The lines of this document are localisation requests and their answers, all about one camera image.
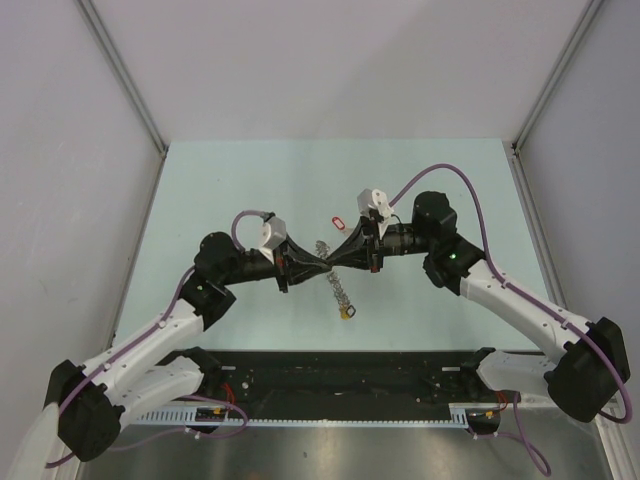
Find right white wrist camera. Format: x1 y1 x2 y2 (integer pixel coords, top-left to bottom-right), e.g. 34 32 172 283
357 189 395 239

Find black key tag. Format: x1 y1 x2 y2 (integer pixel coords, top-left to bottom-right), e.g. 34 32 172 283
343 305 356 318

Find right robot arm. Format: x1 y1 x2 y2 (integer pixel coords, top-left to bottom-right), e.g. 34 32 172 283
329 190 630 423

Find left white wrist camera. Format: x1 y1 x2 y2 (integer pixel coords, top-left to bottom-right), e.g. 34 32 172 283
258 212 287 265

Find aluminium frame post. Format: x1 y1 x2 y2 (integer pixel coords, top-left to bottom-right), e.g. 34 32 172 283
510 0 607 156
74 0 169 160

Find left aluminium frame post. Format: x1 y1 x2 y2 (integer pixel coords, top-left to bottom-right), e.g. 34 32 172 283
74 0 169 160

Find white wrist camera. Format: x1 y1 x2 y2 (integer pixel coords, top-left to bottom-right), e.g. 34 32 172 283
357 189 395 239
258 212 287 265

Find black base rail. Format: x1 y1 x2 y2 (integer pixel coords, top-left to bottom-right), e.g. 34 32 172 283
160 348 505 422

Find white cable duct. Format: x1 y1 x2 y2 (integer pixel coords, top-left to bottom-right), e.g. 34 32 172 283
133 403 490 429

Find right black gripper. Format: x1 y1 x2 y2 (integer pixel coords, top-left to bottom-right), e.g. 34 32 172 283
327 216 433 274

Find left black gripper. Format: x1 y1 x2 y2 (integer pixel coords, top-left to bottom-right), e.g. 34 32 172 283
220 233 331 293

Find metal key organizer ring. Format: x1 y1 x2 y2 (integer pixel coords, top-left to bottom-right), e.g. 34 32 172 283
314 239 354 314

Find red key tag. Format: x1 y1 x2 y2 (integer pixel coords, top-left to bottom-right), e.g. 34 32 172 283
331 216 346 231

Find right aluminium frame post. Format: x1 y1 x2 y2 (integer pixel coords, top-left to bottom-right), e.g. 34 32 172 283
510 0 607 156

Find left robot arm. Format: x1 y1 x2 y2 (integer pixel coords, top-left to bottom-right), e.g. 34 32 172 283
45 232 331 462

